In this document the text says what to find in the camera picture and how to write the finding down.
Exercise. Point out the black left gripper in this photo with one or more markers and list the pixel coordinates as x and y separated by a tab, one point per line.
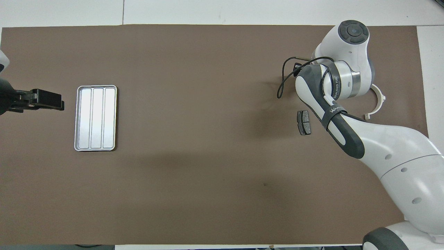
6	99

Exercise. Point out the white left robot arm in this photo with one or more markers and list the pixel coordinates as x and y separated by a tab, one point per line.
1	62

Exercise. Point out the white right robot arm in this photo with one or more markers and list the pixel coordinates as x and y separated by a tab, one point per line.
399	156

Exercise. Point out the silver metal tray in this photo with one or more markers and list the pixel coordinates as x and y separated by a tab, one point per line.
95	118

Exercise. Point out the brown table mat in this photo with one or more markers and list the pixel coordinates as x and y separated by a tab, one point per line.
208	104

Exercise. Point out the dark grey rectangular brake pad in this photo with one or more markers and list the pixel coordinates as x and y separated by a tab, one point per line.
304	122

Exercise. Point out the white curved plastic bracket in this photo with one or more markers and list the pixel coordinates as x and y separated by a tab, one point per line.
381	100

